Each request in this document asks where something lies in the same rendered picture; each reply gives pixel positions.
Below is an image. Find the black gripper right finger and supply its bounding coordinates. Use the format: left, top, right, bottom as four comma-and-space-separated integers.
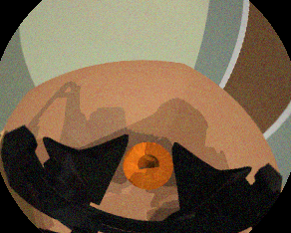
170, 143, 252, 216

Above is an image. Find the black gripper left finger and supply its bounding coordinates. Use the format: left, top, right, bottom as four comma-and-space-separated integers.
42, 135, 129, 205

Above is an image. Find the orange knob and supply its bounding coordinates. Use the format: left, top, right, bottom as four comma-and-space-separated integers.
123, 141, 173, 189

